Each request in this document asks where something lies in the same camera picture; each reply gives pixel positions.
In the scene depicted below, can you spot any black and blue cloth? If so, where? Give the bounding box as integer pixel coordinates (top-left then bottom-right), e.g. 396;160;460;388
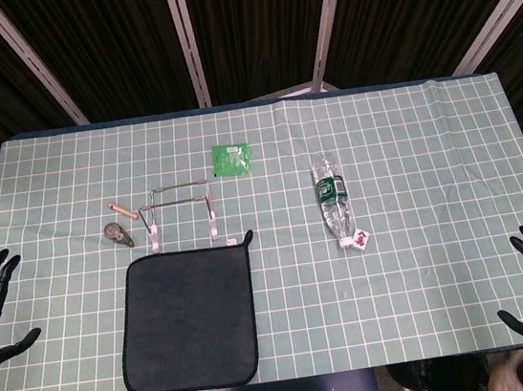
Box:
105;228;273;391

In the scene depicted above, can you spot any black trash bag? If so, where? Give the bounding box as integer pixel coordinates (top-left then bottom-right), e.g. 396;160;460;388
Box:
385;351;493;391

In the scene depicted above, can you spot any green checked tablecloth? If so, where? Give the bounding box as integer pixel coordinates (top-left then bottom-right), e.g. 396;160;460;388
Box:
0;68;523;391

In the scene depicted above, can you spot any olive correction tape dispenser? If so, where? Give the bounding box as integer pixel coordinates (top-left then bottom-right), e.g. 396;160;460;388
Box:
101;218;136;251

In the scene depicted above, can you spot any small wooden stick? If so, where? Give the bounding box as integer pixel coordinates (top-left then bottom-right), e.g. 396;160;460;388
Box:
107;200;139;223

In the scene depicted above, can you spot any white mahjong tile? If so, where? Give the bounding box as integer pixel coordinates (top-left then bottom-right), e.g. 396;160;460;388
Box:
348;227;375;253

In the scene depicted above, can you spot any clear plastic water bottle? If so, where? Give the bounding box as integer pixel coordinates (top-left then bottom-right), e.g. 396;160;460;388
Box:
309;148;360;251

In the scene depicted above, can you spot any green sachet packet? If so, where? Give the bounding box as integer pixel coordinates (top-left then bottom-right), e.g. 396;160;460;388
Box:
209;141;253;180

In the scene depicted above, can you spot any white partition base foot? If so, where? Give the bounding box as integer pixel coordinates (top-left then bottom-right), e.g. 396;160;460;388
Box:
247;79;341;104

